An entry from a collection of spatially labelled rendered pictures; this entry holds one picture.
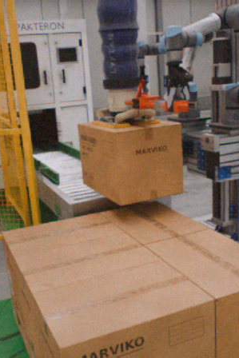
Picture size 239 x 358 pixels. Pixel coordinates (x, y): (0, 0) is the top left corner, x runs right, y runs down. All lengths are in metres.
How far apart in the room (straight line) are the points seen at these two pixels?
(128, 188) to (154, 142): 0.28
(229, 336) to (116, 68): 1.50
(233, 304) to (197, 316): 0.17
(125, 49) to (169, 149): 0.60
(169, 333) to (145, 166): 1.02
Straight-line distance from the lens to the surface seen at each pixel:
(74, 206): 2.66
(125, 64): 2.47
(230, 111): 2.53
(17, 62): 3.26
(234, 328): 1.80
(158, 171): 2.37
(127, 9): 2.48
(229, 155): 2.51
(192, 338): 1.69
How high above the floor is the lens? 1.38
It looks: 15 degrees down
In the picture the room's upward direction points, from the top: 4 degrees counter-clockwise
